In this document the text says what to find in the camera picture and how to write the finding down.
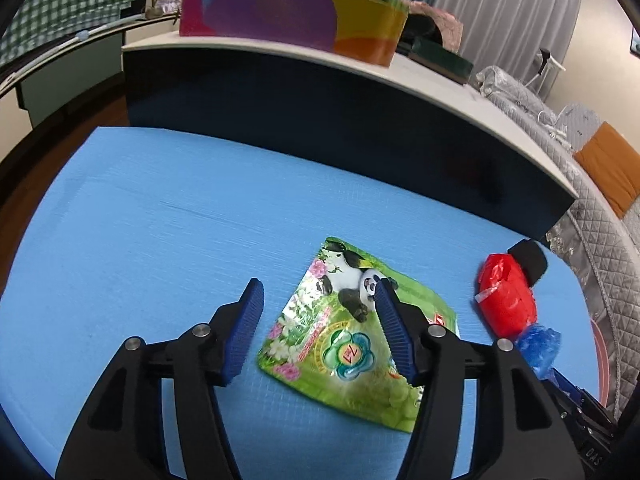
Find multicoloured box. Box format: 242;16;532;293
179;0;410;68

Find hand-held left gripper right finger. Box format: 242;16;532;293
374;280;586;480

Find white rod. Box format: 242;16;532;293
0;15;139;77

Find red plastic bag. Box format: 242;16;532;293
472;252;539;339

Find black bowl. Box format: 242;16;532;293
402;12;446;49

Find small black box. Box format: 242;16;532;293
507;239;550;289

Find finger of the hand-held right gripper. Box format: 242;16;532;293
550;367;622;472

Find green cabinet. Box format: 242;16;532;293
15;30;126;127

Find white-topped dark table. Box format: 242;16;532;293
121;35;594;241

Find green panda print packet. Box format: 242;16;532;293
256;236;461;434

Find white cable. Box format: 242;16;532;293
537;110;572;151

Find green checked cloth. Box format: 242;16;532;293
0;0;142;64

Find grey quilted sofa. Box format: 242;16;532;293
475;65;640;411

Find white stand lamp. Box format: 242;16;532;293
530;47;567;96

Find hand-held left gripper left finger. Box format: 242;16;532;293
55;277;266;480

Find pink patterned basket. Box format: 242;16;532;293
405;0;465;54

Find pink bin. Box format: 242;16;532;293
592;320;614;407

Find large orange cushion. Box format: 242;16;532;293
572;121;640;220

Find blue plastic bag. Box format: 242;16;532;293
515;323;564;382

